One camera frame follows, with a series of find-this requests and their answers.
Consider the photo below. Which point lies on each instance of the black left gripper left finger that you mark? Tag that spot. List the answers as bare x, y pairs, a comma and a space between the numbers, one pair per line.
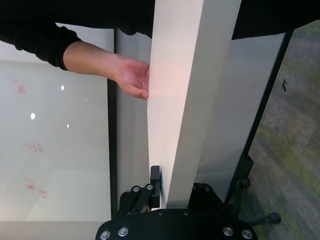
156, 190

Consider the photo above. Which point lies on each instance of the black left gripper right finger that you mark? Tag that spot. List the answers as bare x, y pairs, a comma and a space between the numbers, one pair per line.
205, 193

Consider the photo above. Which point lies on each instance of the white rolling pedestal table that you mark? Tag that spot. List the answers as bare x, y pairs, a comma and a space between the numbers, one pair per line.
175, 100

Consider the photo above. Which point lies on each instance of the person's right forearm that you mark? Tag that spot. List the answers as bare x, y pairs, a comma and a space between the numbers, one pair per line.
92, 60

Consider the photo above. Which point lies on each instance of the person's right hand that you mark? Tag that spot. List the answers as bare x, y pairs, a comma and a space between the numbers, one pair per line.
132, 75

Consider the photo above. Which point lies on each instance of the person in black clothing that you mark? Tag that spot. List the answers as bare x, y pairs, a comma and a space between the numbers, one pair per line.
75, 15

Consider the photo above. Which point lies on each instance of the small black bracket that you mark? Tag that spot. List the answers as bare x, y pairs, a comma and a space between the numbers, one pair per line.
284, 85

